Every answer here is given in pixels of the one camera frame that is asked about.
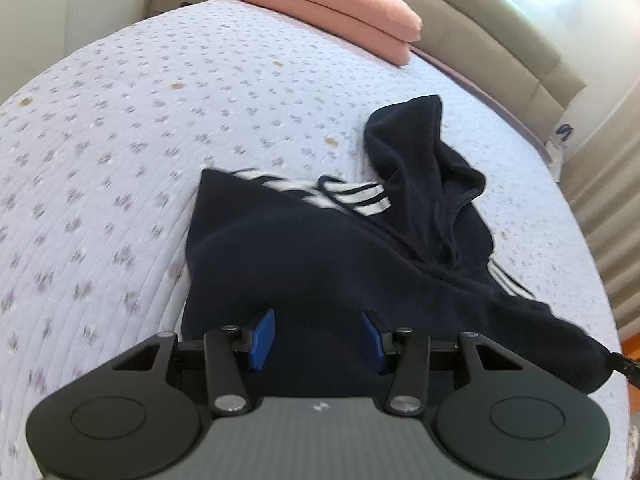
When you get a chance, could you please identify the dark navy striped hoodie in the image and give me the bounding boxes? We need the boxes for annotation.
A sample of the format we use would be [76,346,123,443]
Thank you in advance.
[180,94,613,397]

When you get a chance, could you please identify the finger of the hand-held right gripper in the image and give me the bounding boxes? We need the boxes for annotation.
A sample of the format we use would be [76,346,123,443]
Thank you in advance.
[606,352,640,390]

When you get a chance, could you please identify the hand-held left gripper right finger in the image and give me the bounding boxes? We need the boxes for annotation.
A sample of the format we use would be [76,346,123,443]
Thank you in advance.
[360,311,524,417]

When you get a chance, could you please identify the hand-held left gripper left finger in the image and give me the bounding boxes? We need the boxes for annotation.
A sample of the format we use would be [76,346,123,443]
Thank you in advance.
[113,308,277,416]

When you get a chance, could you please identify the beige padded headboard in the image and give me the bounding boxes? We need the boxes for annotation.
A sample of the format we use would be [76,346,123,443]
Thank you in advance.
[320,0,588,148]

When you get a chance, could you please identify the floral quilted bedspread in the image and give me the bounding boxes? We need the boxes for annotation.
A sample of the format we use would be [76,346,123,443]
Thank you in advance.
[0,0,640,480]

